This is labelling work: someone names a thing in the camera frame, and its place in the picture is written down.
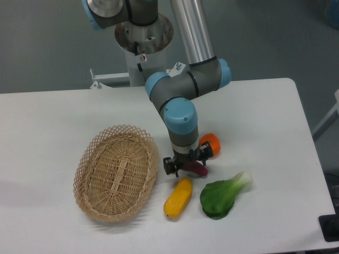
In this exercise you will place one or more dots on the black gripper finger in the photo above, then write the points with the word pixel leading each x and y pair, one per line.
pixel 205 153
pixel 172 165

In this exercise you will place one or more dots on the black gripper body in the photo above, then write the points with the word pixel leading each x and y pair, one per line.
pixel 185 155

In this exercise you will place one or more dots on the purple sweet potato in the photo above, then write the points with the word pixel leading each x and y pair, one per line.
pixel 197 168

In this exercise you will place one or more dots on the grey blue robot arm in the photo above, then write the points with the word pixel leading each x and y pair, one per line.
pixel 172 96

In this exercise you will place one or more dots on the orange tangerine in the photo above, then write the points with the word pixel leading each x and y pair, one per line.
pixel 213 141

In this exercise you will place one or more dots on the yellow mango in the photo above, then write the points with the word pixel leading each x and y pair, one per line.
pixel 179 198

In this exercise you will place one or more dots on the green bok choy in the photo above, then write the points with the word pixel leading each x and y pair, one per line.
pixel 218 198

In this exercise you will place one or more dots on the woven wicker basket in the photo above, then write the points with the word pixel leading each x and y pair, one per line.
pixel 116 174

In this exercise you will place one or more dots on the black device at table edge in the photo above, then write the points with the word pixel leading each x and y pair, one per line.
pixel 329 227

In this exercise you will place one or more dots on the white metal base frame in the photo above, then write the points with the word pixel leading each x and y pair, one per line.
pixel 118 80

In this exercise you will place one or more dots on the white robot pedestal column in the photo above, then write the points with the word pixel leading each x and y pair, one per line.
pixel 145 47

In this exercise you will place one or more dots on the white frame right edge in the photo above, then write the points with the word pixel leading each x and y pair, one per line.
pixel 325 123

